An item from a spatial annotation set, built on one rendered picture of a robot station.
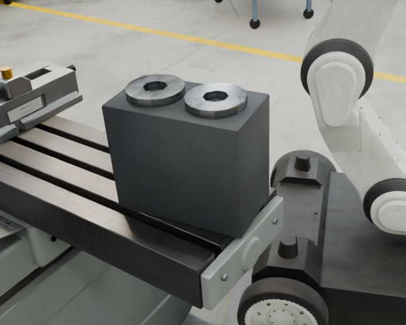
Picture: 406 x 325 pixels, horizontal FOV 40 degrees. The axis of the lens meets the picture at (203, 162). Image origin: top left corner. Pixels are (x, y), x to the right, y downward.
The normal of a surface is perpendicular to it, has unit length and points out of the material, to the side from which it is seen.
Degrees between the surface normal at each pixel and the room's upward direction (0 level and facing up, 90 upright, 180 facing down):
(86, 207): 0
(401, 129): 0
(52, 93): 90
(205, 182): 90
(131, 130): 90
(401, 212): 90
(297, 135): 0
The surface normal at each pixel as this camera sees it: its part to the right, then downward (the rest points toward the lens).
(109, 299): 0.82, 0.27
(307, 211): -0.06, -0.84
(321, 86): -0.24, 0.54
